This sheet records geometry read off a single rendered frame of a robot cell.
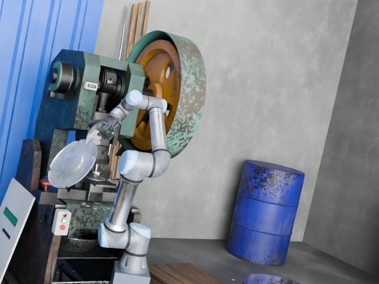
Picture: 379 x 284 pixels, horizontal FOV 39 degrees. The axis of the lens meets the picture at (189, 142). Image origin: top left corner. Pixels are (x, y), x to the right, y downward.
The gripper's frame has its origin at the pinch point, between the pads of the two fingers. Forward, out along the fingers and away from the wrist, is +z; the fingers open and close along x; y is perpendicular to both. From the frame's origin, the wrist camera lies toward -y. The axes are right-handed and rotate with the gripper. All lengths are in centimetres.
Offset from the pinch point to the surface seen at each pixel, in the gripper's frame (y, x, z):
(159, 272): 21, 88, 10
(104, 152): -28, 37, -23
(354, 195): 20, 288, -241
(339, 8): -40, 148, -374
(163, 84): -20, 27, -80
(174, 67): -12, 17, -86
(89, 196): -25, 50, 1
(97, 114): -34, 18, -35
